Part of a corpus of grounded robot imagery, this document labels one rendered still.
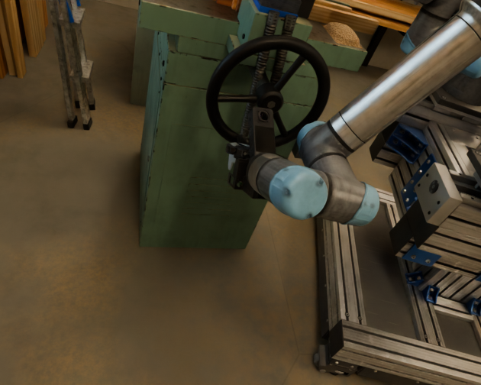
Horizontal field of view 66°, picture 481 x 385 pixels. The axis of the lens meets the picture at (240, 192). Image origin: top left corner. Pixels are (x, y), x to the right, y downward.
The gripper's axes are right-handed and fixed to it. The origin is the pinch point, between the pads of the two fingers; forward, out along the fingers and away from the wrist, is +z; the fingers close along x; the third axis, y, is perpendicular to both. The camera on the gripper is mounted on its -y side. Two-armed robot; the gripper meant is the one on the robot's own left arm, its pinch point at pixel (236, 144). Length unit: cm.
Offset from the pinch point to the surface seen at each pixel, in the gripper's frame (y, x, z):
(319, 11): -38, 26, 23
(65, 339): 69, -35, 26
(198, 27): -24.8, -9.9, 13.2
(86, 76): -9, -40, 110
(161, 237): 45, -6, 53
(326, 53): -25.9, 24.8, 12.5
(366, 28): -37, 43, 24
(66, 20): -29, -48, 94
